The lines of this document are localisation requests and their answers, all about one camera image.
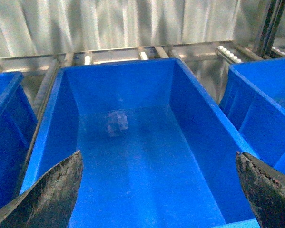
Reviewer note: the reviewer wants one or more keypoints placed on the blue middle plastic bin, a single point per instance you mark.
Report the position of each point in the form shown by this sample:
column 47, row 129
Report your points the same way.
column 174, row 167

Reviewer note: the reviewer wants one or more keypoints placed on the blue plastic bin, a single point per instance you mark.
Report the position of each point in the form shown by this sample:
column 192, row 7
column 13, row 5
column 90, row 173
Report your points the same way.
column 254, row 102
column 174, row 167
column 17, row 126

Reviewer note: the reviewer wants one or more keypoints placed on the blue right plastic bin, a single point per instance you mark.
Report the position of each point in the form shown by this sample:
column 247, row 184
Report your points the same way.
column 254, row 102

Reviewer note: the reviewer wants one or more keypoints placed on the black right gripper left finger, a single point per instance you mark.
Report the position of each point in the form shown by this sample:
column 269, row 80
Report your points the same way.
column 50, row 201

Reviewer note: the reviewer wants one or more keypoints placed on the blue left plastic bin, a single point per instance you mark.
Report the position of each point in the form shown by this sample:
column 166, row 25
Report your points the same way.
column 17, row 126

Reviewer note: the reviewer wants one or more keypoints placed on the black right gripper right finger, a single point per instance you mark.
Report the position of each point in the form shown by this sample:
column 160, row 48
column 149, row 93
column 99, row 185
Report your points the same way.
column 264, row 188

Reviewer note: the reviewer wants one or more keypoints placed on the metal roller rack frame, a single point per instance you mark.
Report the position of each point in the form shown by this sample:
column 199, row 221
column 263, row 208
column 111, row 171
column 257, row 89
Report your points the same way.
column 208, row 61

